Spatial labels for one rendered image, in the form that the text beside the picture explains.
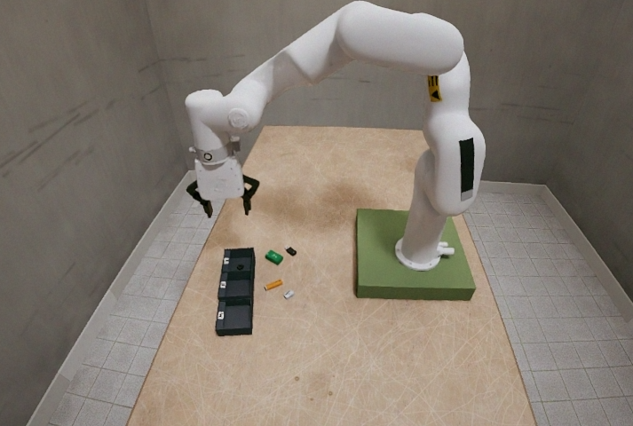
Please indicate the orange aa battery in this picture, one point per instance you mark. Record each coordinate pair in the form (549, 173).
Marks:
(273, 284)

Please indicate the black usb stick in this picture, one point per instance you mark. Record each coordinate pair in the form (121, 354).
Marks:
(290, 250)

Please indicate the black rack of three bins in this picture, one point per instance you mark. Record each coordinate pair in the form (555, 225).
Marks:
(238, 319)

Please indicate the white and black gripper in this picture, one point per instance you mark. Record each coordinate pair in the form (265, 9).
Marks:
(219, 181)

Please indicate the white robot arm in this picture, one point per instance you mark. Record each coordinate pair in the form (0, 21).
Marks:
(386, 38)

